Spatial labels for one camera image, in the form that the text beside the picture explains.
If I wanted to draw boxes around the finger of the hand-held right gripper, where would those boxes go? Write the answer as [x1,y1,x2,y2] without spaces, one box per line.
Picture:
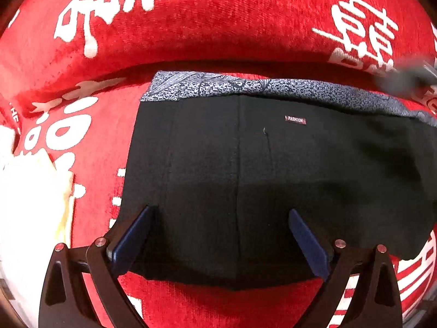
[374,58,437,97]

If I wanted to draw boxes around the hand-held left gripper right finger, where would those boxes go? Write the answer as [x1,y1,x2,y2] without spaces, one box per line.
[288,208,403,328]

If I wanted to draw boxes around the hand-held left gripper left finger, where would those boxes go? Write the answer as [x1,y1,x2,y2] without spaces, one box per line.
[38,205,154,328]

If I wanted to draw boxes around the black pants with patterned waistband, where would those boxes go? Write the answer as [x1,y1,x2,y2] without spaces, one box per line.
[116,71,437,291]

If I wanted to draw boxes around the white cloth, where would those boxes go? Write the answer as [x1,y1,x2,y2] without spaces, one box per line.
[0,126,76,328]

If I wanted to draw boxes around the red printed sofa cover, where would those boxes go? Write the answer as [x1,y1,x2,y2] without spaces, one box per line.
[0,0,437,328]

